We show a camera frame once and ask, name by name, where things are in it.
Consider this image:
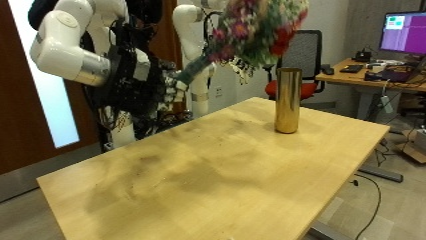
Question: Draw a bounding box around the mixed flower bouquet green wrap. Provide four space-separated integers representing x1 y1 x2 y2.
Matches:
174 0 310 86

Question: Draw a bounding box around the tall gold cylinder vase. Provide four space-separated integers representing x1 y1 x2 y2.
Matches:
273 67 303 134

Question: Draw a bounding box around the black mesh chair red seat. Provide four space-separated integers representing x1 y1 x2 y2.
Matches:
261 29 335 103

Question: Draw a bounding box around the wooden office desk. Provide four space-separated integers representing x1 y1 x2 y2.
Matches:
315 57 426 121

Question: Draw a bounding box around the black keyboard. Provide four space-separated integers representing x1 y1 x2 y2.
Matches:
338 64 365 74

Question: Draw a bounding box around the black desk phone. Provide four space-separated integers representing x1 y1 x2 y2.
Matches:
354 49 373 63

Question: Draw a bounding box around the brown door frosted glass panel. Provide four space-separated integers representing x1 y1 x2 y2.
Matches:
0 0 104 175

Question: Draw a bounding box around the white power strip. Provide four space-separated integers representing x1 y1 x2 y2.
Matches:
379 95 395 114

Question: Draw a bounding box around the computer monitor purple screen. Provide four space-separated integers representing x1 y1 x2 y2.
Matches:
378 10 426 56

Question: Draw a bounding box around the grey table foot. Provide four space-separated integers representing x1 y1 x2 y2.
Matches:
358 164 404 184

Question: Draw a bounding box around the cardboard box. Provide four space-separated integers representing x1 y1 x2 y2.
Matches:
396 128 426 164

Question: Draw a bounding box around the black floor cable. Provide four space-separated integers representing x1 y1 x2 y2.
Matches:
351 173 383 240

